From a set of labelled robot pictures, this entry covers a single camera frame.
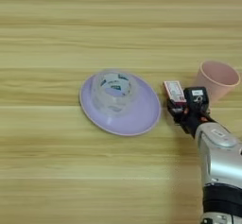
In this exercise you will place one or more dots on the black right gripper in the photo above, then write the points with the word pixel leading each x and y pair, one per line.
pixel 192 120

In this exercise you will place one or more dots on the small red white box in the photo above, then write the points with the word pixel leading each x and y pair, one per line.
pixel 174 90

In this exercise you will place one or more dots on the purple round plate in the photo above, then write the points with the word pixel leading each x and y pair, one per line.
pixel 141 117

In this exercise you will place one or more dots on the clear tape roll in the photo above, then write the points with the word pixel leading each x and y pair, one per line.
pixel 99 98

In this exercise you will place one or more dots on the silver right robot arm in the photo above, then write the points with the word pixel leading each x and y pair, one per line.
pixel 220 161

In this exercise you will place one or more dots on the pink plastic cup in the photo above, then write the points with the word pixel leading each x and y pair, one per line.
pixel 220 76

